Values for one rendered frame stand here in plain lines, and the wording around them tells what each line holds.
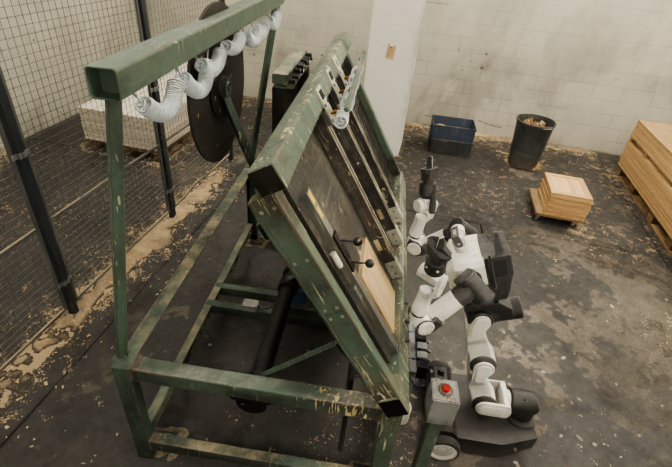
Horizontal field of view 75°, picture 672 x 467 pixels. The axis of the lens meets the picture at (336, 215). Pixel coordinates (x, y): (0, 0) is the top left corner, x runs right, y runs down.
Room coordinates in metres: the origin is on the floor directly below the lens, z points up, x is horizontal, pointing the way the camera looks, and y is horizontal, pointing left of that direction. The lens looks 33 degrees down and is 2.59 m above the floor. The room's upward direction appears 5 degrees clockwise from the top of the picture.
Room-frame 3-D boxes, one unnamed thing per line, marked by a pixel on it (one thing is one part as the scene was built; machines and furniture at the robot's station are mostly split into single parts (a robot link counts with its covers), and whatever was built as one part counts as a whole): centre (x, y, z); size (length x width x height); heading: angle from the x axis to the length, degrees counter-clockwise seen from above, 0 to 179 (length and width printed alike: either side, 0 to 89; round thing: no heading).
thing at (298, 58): (3.08, 0.38, 1.38); 0.70 x 0.15 x 0.85; 176
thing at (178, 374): (2.32, 0.22, 0.41); 2.20 x 1.38 x 0.83; 176
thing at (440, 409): (1.22, -0.55, 0.84); 0.12 x 0.12 x 0.18; 86
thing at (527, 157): (5.73, -2.55, 0.33); 0.52 x 0.51 x 0.65; 170
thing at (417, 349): (1.66, -0.52, 0.69); 0.50 x 0.14 x 0.24; 176
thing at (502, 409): (1.67, -1.04, 0.28); 0.21 x 0.20 x 0.13; 86
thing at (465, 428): (1.68, -1.01, 0.19); 0.64 x 0.52 x 0.33; 86
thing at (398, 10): (5.90, -0.54, 1.03); 0.61 x 0.58 x 2.05; 170
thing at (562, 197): (4.43, -2.50, 0.20); 0.61 x 0.53 x 0.40; 170
